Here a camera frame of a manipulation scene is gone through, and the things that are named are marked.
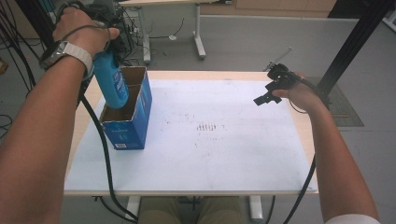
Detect white-legged desk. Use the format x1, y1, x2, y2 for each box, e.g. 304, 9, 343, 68
118, 0, 233, 65

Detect black metal frame post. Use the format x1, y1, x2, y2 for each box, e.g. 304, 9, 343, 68
315, 0, 396, 105
14, 0, 64, 60

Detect black computer tower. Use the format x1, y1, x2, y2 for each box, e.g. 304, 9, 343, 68
106, 6, 134, 54

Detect white paper table mat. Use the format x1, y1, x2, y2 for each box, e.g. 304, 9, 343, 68
64, 78, 318, 192

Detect light wooden table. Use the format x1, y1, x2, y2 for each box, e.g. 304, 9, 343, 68
64, 70, 319, 198

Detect white shirt sleeve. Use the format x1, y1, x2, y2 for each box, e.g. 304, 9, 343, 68
324, 214, 381, 224

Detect person's left hand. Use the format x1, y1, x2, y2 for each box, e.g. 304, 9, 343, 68
52, 7, 120, 59

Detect silver wristwatch with white strap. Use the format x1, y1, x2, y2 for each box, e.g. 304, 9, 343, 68
39, 40, 95, 79

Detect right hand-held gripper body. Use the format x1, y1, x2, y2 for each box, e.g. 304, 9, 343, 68
262, 46, 302, 92

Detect person's right hand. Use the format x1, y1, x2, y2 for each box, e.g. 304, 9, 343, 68
272, 80, 325, 114

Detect thin black cable under table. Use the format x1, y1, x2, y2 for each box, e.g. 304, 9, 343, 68
92, 195, 138, 224

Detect person's legs in khaki trousers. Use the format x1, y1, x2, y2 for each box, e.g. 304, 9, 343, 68
136, 196, 244, 224

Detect blue cardboard box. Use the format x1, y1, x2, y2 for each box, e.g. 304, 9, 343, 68
99, 65, 153, 151

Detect wooden cabinet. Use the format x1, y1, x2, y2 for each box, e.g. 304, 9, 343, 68
200, 0, 338, 19

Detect tangle of black floor cables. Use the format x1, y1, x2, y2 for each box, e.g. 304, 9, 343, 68
0, 6, 41, 141

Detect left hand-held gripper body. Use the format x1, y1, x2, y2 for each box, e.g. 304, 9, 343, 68
88, 6, 127, 63

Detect thin grey wrist cord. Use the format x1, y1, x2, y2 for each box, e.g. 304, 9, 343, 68
55, 23, 112, 54
289, 99, 310, 115

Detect white table foot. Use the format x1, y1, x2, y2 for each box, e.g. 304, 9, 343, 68
125, 195, 142, 222
247, 195, 264, 222

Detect thick black gripper cable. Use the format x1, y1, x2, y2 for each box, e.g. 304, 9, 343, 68
282, 77, 331, 224
78, 78, 139, 224

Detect blue plastic bottle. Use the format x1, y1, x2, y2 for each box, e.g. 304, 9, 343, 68
92, 49, 131, 110

